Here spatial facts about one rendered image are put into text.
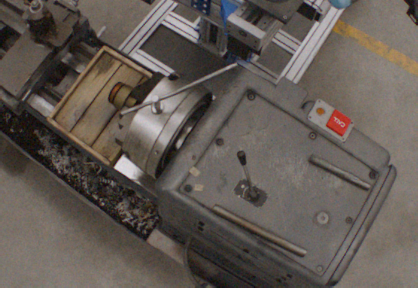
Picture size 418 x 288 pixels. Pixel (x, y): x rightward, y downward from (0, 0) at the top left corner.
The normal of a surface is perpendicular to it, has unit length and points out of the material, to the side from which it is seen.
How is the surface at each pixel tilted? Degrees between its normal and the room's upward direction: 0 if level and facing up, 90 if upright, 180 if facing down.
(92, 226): 0
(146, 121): 26
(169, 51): 0
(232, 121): 0
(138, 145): 53
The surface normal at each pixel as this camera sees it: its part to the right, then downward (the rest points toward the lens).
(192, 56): 0.05, -0.34
